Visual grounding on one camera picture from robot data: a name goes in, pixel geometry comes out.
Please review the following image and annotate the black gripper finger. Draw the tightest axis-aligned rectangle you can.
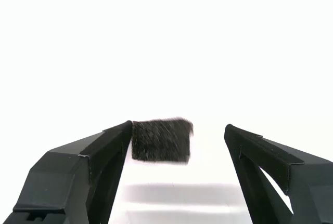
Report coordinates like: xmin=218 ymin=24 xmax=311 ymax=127
xmin=225 ymin=124 xmax=333 ymax=224
xmin=12 ymin=120 xmax=133 ymax=224

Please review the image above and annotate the small black foam box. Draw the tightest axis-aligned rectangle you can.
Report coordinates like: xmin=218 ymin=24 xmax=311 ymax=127
xmin=131 ymin=116 xmax=195 ymax=165

